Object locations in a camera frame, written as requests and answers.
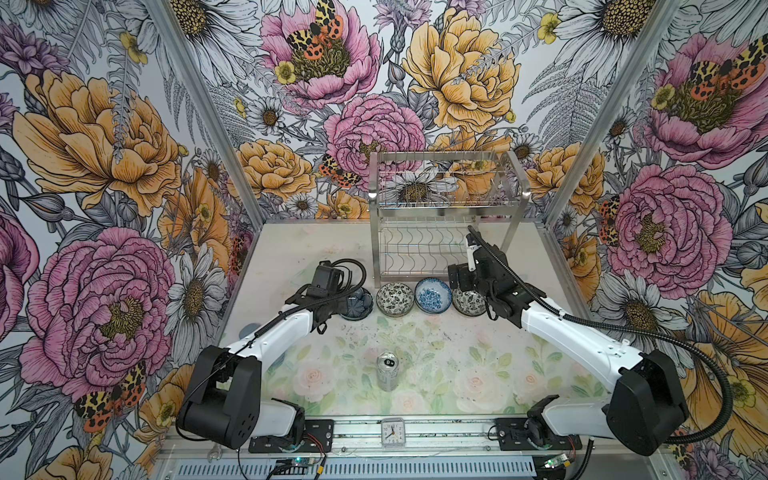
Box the dark grey petal bowl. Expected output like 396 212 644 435
338 287 374 322

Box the blue floral bowl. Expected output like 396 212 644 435
414 278 453 314

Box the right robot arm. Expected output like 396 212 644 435
448 237 688 456

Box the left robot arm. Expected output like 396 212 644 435
175 258 367 450

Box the steel two-tier dish rack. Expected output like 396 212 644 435
368 150 532 286

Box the dark speckled pattern bowl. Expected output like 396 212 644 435
452 289 486 317

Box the silver drink can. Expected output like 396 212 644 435
376 351 400 392

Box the small white clock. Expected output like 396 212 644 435
380 418 406 448

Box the steel wrench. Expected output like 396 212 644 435
207 444 222 463

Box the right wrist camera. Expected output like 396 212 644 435
465 233 482 272

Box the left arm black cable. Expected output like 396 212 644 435
173 257 368 442

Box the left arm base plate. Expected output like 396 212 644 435
248 419 335 454

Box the aluminium front rail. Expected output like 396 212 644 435
156 414 588 470

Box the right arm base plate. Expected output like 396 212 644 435
491 417 582 451

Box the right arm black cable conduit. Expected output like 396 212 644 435
467 225 734 480

